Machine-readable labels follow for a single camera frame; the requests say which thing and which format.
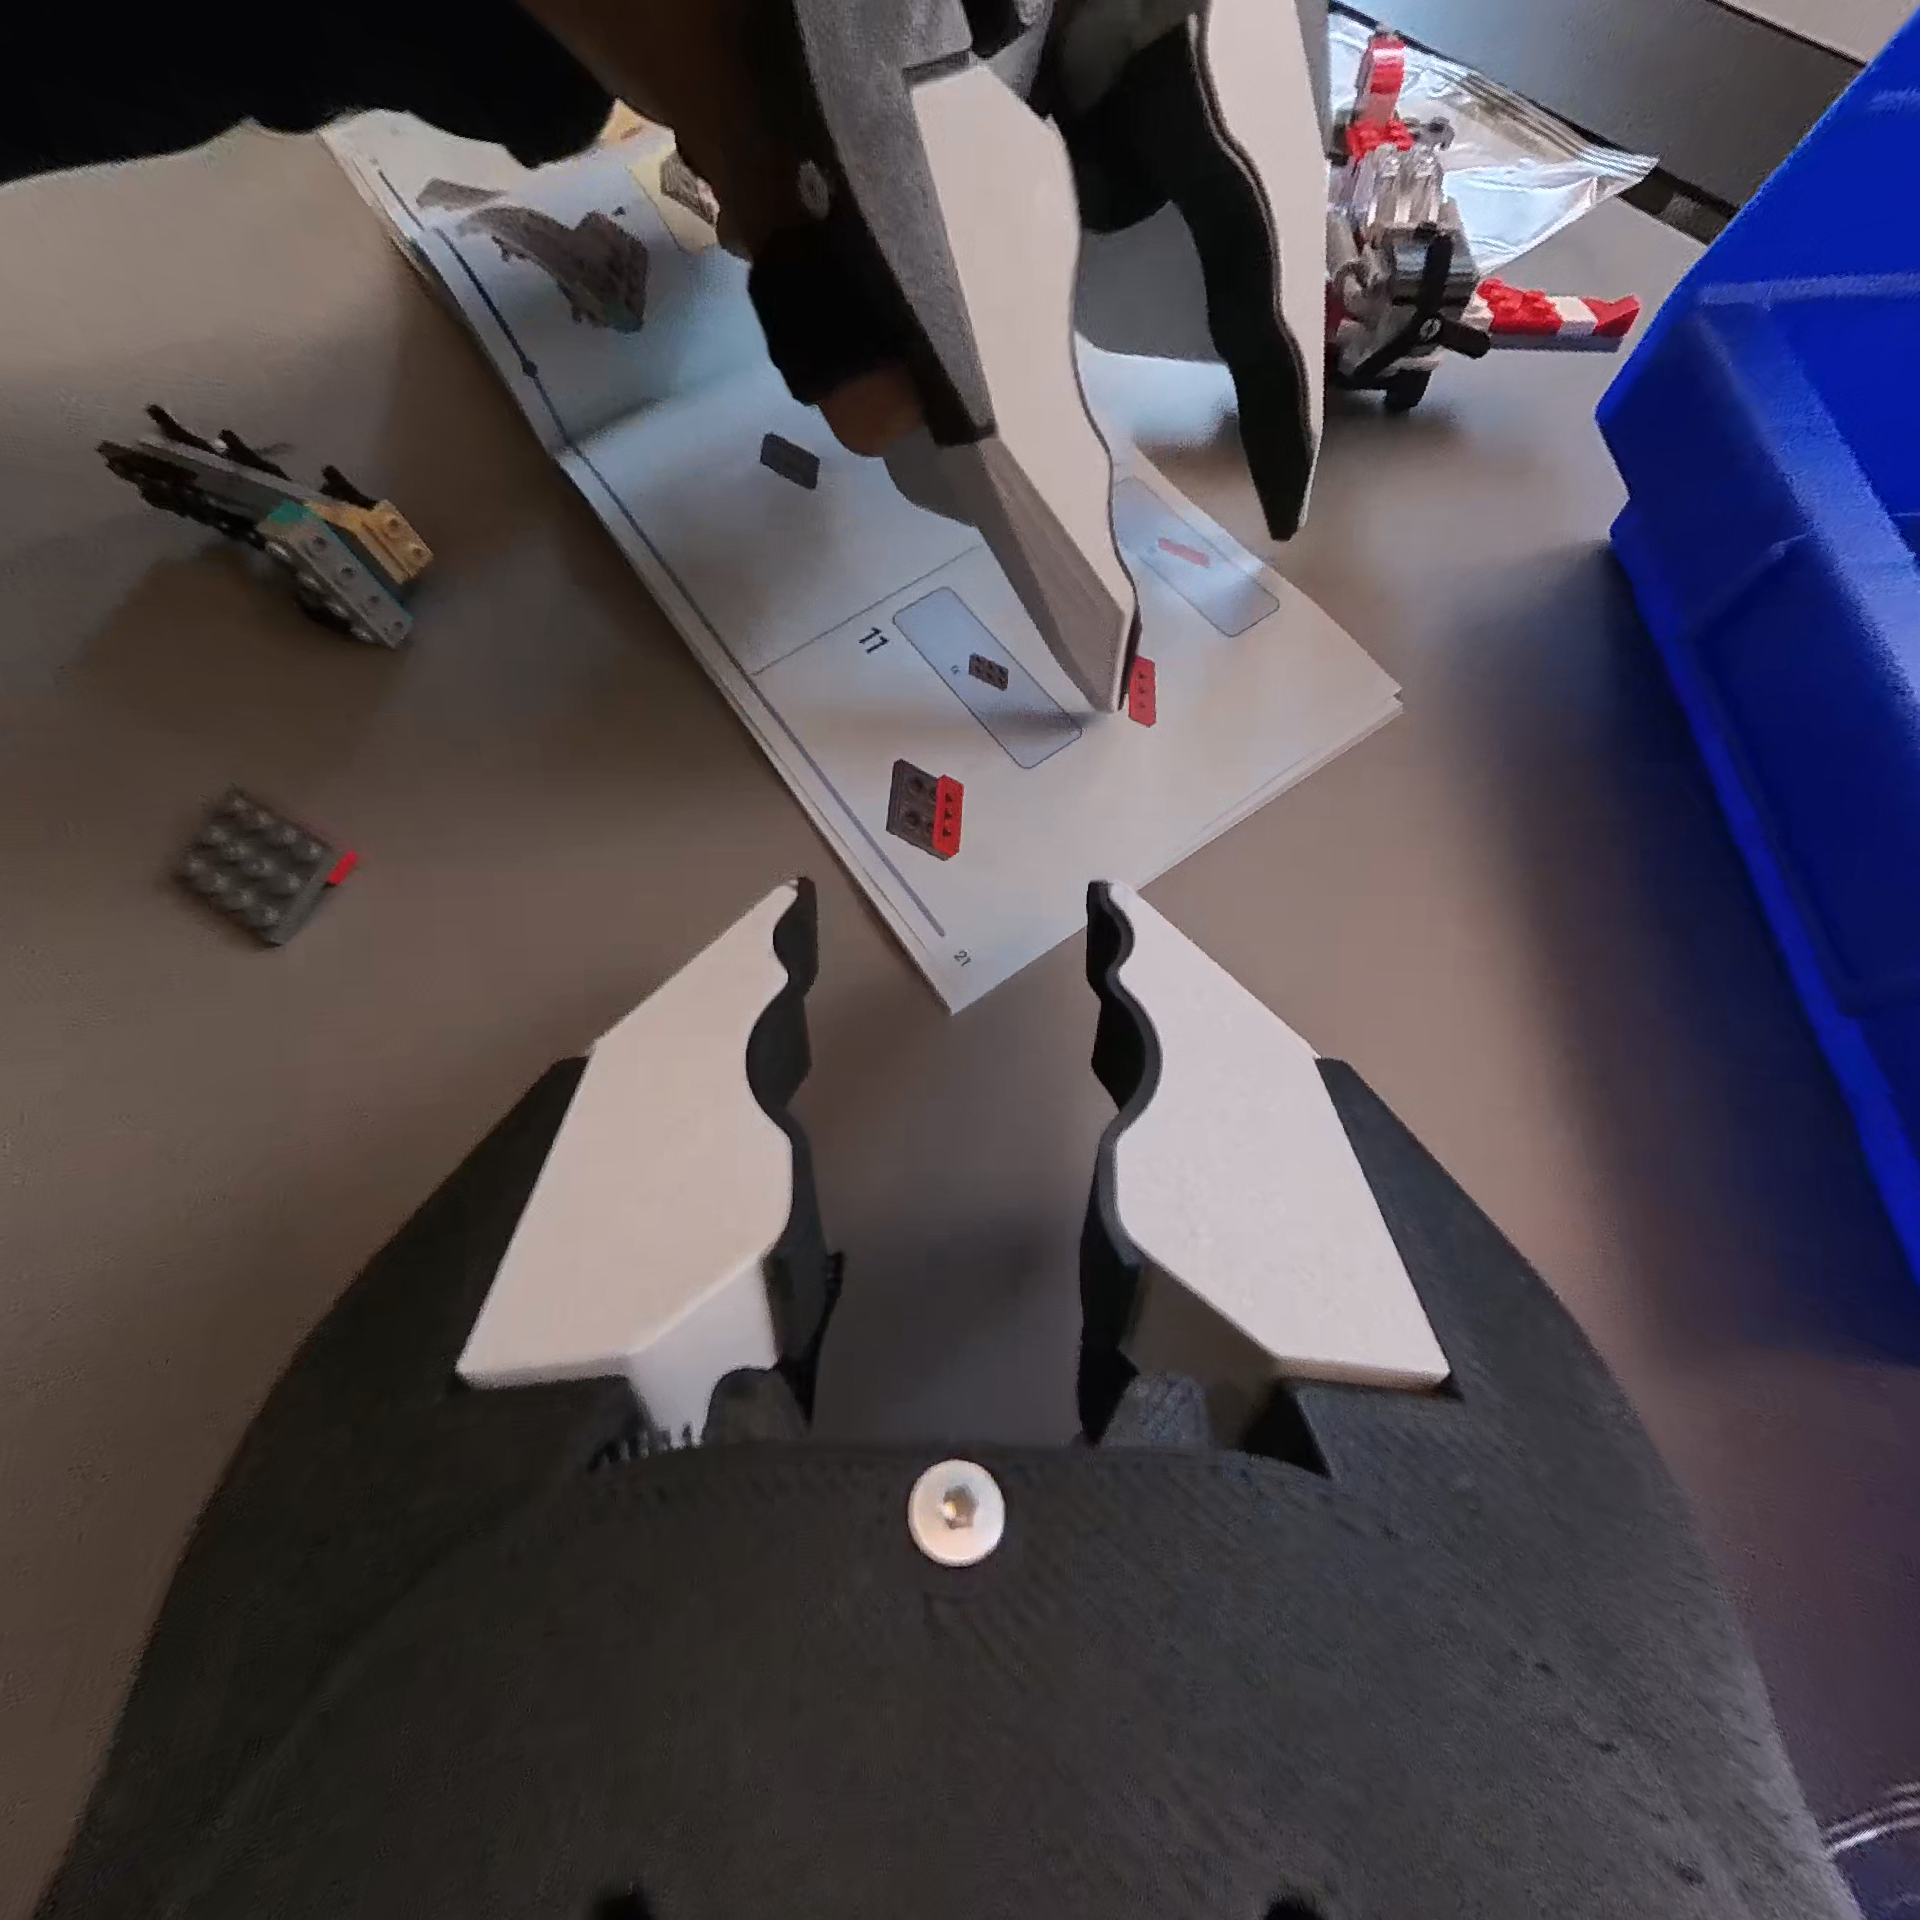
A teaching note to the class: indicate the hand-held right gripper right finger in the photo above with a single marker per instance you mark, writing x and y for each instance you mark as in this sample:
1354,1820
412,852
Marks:
1260,1201

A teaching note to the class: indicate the grey desk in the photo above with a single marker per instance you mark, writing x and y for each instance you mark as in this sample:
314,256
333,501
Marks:
374,1125

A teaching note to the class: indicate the person's left forearm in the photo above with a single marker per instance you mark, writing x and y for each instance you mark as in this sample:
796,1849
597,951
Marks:
225,60

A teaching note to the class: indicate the toy instruction booklet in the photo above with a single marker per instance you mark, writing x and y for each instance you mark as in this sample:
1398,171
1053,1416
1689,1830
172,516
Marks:
838,600

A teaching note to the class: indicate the clear zip bag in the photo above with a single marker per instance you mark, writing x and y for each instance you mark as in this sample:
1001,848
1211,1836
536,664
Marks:
1875,1845

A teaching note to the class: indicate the person's left hand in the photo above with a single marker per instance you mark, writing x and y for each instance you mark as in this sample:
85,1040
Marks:
720,120

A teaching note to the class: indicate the black toy vehicle chassis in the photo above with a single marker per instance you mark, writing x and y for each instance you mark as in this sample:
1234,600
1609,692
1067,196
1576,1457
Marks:
300,518

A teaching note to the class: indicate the blue plastic bin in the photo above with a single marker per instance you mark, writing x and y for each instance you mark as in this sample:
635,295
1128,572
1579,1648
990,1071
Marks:
1786,600

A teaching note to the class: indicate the dark grey flat panel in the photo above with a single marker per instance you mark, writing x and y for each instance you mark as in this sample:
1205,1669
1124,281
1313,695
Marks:
1621,77

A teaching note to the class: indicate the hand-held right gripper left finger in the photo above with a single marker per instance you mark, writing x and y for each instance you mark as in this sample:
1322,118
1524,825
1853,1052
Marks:
660,1201

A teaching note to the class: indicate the clear plastic bag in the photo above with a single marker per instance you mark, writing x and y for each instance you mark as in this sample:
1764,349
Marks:
1560,165

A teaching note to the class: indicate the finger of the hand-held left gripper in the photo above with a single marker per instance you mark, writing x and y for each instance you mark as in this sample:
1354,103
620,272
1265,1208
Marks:
1275,182
1020,301

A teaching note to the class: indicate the red white toy airplane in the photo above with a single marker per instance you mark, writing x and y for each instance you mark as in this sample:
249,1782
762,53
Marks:
1411,270

